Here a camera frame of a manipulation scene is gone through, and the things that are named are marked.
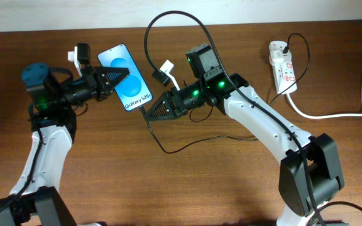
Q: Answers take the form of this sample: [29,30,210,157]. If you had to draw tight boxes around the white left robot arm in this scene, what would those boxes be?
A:
[0,63,130,225]

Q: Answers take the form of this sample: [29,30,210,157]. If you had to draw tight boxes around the white power strip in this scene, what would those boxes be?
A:
[269,41,297,94]

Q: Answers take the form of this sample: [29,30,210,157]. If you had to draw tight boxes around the blue Galaxy smartphone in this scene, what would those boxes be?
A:
[97,44,153,111]

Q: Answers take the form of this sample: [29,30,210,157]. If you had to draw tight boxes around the black charger cable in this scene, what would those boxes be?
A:
[138,33,311,154]

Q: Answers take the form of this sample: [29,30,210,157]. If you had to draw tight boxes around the white charger plug adapter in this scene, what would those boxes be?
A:
[269,49,292,65]

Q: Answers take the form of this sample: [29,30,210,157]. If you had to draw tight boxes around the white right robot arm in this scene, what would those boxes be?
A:
[143,44,344,225]

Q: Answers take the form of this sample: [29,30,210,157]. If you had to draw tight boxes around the white power strip cord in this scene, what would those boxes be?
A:
[285,56,362,120]

